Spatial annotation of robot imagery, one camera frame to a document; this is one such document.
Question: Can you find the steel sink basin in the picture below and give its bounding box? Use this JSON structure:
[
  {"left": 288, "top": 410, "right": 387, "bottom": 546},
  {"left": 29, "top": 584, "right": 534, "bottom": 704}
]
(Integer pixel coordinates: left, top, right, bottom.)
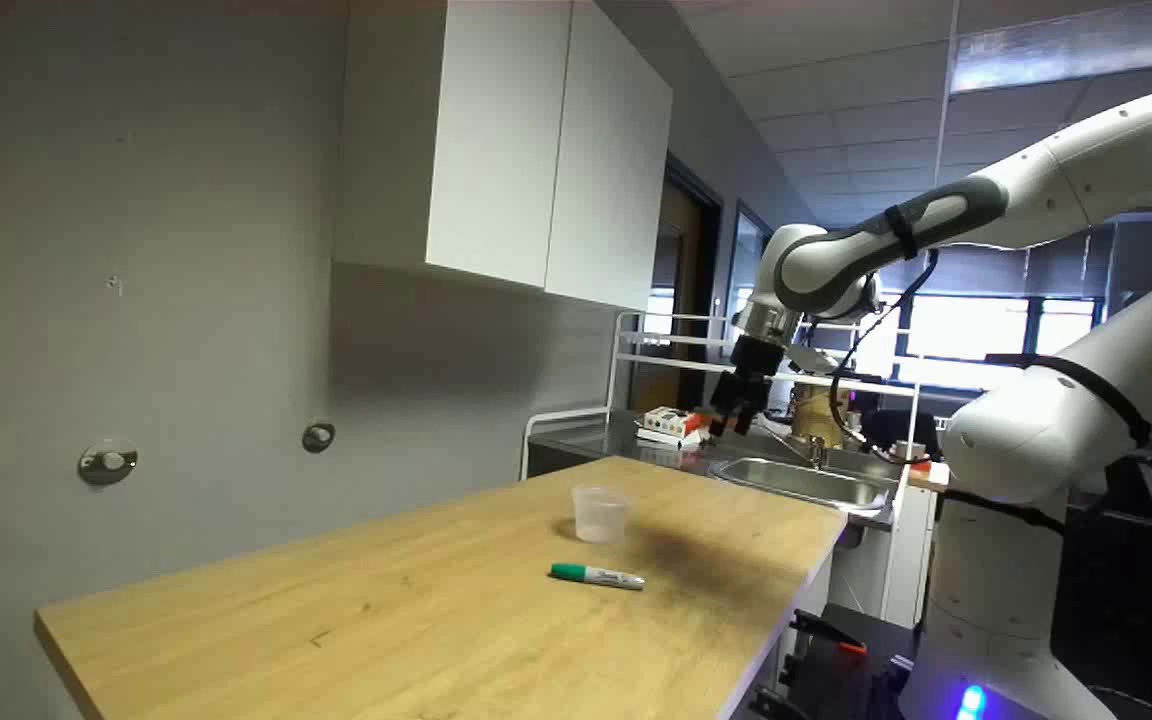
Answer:
[{"left": 678, "top": 452, "right": 902, "bottom": 519}]

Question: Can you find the clear plastic cup bowl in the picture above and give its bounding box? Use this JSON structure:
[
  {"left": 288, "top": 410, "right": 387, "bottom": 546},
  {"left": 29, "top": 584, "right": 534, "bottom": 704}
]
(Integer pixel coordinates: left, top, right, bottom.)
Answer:
[{"left": 568, "top": 484, "right": 631, "bottom": 550}]

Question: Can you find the white metal rack frame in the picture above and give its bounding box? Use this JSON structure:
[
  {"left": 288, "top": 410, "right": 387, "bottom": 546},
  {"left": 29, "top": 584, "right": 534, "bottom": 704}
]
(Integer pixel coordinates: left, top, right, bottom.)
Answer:
[{"left": 520, "top": 307, "right": 926, "bottom": 487}]

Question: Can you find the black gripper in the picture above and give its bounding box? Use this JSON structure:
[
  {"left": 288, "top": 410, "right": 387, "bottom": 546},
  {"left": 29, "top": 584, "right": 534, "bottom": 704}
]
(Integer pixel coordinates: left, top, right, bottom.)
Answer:
[{"left": 713, "top": 331, "right": 786, "bottom": 441}]

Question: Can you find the white wall cabinet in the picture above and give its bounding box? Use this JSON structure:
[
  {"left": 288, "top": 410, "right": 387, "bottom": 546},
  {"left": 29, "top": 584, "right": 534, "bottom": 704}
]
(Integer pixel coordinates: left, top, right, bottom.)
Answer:
[{"left": 331, "top": 0, "right": 677, "bottom": 316}]

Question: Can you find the red and white box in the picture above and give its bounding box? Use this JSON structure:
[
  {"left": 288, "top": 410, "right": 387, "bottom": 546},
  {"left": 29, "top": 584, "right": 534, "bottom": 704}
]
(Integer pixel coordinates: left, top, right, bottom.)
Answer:
[{"left": 635, "top": 405, "right": 713, "bottom": 447}]

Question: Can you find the green and white marker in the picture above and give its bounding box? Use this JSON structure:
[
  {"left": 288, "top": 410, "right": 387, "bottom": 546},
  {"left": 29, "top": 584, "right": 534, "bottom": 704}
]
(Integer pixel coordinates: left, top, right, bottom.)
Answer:
[{"left": 548, "top": 560, "right": 648, "bottom": 595}]

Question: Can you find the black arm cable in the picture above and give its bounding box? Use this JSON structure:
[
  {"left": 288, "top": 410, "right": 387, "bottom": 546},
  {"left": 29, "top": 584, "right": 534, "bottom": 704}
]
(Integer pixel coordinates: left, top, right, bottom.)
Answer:
[{"left": 823, "top": 243, "right": 945, "bottom": 463}]

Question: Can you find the black and red clamp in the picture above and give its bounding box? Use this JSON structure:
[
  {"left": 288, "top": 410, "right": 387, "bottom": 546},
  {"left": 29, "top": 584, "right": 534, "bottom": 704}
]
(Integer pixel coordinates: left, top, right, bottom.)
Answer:
[{"left": 786, "top": 608, "right": 875, "bottom": 673}]

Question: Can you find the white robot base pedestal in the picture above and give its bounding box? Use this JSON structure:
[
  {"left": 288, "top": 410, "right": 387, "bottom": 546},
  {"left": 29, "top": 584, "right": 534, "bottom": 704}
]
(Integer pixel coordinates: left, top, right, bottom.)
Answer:
[{"left": 897, "top": 487, "right": 1120, "bottom": 720}]

